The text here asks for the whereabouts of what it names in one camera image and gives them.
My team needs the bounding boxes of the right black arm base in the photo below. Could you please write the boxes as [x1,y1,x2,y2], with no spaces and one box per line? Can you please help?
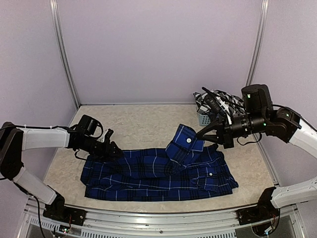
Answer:
[236,187,280,225]

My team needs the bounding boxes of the front aluminium rail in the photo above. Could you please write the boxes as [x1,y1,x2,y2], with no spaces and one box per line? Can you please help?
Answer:
[17,198,305,238]

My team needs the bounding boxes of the right aluminium frame post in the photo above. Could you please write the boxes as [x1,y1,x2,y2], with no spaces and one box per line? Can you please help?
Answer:
[246,0,269,86]

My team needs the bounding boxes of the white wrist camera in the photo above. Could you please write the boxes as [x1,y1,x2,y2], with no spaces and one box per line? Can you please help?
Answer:
[202,86,232,121]
[98,128,114,143]

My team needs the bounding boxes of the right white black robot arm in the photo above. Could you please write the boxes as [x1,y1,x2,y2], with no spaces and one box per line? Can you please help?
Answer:
[197,84,317,220]

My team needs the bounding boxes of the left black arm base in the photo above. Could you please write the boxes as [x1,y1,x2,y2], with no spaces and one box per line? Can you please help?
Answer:
[43,192,87,226]

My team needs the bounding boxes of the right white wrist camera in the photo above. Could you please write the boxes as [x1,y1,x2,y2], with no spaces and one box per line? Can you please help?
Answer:
[202,86,232,121]

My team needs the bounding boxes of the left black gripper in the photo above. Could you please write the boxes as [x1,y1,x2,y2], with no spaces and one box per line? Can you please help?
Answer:
[79,135,124,162]

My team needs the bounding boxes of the black white checkered shirt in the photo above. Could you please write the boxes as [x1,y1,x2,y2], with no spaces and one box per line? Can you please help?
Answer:
[193,90,246,116]

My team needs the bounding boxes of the left aluminium frame post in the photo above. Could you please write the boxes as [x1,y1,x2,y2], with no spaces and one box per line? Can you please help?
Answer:
[50,0,81,109]

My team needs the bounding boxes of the aluminium frame post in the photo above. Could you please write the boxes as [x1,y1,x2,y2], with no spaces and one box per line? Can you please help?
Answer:
[50,0,81,109]
[246,0,269,86]

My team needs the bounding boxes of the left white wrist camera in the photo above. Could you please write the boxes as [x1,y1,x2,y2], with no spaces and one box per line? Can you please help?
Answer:
[98,128,114,143]

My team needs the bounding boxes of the blue plaid long sleeve shirt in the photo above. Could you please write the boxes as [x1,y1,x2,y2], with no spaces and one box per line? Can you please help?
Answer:
[80,124,238,202]

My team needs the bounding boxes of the light blue plastic basket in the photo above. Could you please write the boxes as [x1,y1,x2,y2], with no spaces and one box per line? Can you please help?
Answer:
[197,113,214,126]

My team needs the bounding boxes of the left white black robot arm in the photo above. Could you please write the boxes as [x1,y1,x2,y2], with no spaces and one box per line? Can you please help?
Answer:
[0,115,123,221]

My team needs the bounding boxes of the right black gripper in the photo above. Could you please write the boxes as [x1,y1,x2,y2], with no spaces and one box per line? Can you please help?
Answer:
[197,111,268,149]

